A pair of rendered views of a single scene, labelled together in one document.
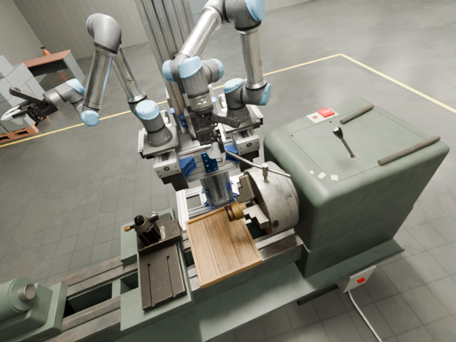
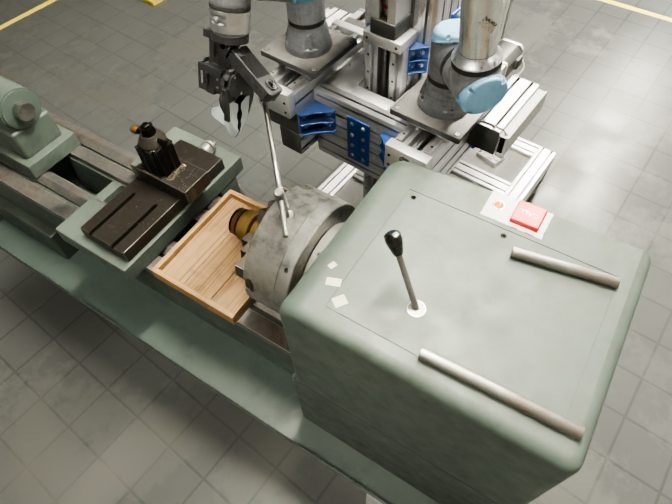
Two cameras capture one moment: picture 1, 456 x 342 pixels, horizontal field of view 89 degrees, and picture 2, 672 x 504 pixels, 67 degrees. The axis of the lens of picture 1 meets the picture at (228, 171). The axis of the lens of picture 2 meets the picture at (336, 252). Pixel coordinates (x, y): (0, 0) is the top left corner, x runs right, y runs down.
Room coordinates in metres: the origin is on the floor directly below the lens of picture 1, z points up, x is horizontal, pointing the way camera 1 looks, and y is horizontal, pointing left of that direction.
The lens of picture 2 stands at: (0.21, -0.73, 2.10)
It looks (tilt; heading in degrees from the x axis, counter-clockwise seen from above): 55 degrees down; 46
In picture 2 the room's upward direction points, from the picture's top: 4 degrees counter-clockwise
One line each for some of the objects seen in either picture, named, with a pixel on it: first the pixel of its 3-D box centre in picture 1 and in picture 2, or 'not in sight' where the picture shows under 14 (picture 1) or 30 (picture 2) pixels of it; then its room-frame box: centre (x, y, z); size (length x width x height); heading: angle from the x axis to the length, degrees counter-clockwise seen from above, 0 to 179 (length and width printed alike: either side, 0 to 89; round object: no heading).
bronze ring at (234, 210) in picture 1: (236, 210); (251, 227); (0.63, 0.00, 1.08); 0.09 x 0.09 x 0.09; 11
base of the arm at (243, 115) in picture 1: (237, 110); (447, 87); (1.25, -0.14, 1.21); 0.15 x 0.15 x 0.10
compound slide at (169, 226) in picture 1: (159, 237); (172, 175); (0.64, 0.39, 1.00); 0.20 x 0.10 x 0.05; 100
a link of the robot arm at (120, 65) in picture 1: (124, 73); not in sight; (1.33, 0.42, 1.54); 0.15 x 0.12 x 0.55; 28
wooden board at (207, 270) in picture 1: (220, 240); (232, 251); (0.61, 0.12, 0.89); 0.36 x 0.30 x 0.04; 10
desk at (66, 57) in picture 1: (51, 74); not in sight; (6.44, 3.74, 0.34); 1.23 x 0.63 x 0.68; 95
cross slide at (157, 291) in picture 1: (159, 255); (156, 196); (0.57, 0.41, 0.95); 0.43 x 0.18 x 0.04; 10
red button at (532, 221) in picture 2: (326, 112); (528, 216); (0.95, -0.55, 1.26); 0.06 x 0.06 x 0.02; 10
